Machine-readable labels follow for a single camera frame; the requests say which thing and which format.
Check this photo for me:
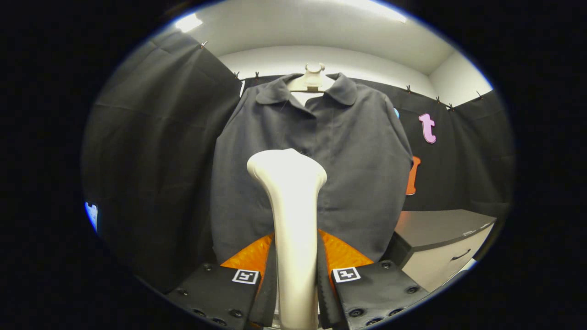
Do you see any grey drawer cabinet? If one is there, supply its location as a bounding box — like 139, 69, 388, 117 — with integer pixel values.
383, 209, 497, 293

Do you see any narrow ceiling light strip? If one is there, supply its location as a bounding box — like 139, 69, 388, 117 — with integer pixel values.
176, 13, 203, 33

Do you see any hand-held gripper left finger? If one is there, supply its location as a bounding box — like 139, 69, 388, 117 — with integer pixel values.
166, 229, 279, 330

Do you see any dark grey button shirt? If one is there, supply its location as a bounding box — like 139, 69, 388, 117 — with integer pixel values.
210, 72, 413, 264

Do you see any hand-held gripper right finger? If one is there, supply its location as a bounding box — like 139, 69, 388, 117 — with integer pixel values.
316, 228, 432, 330

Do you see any small bright screen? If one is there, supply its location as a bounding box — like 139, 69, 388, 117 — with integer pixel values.
85, 202, 99, 232

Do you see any white mannequin torso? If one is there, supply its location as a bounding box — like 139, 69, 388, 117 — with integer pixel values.
288, 62, 336, 107

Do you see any white garment steamer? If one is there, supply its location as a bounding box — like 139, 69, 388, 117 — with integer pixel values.
247, 148, 328, 330

